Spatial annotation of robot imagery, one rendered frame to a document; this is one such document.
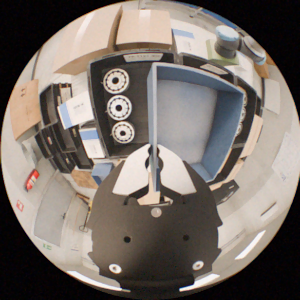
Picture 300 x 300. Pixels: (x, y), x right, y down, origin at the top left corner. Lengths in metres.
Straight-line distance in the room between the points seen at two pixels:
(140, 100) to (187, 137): 0.27
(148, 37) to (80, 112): 0.42
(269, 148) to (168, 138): 3.51
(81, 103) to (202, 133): 0.43
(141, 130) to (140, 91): 0.18
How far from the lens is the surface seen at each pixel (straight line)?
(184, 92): 0.17
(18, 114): 2.46
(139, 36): 0.46
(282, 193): 3.79
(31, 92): 2.60
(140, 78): 0.40
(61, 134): 1.39
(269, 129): 3.58
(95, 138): 0.54
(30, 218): 2.79
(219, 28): 0.60
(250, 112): 0.78
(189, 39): 0.62
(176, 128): 0.18
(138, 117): 0.40
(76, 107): 0.45
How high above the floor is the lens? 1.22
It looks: 57 degrees down
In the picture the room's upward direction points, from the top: 169 degrees clockwise
